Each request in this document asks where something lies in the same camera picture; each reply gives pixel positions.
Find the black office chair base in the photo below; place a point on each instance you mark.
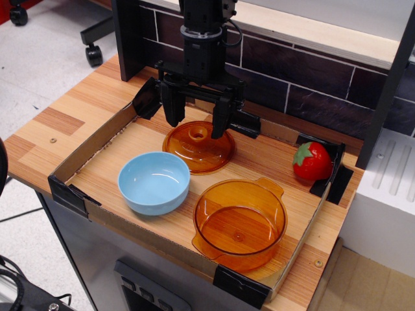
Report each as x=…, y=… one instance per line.
x=93, y=33

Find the grey oven control panel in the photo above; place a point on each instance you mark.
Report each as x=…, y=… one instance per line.
x=142, y=293

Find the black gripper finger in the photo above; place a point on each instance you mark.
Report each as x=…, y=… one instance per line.
x=173, y=104
x=221, y=114

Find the orange transparent pot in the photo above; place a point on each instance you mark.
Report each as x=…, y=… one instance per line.
x=240, y=222

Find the cardboard fence with black tape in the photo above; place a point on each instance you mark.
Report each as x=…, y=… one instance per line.
x=98, y=228

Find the orange transparent pot lid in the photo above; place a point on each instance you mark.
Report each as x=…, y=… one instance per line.
x=192, y=142

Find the light blue bowl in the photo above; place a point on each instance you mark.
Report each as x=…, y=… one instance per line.
x=154, y=183

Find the red toy strawberry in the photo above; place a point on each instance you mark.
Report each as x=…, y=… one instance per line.
x=312, y=162

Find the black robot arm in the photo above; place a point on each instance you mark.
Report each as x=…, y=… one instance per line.
x=207, y=15

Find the black shelf post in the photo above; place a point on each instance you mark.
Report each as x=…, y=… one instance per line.
x=134, y=26
x=391, y=85

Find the black right shelf post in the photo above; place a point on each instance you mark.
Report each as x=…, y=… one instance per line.
x=391, y=85

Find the black chair caster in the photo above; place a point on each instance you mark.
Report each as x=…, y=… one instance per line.
x=18, y=15

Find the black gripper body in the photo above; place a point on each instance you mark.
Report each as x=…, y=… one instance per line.
x=202, y=74

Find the black left shelf post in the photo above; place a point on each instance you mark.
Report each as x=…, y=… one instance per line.
x=134, y=26

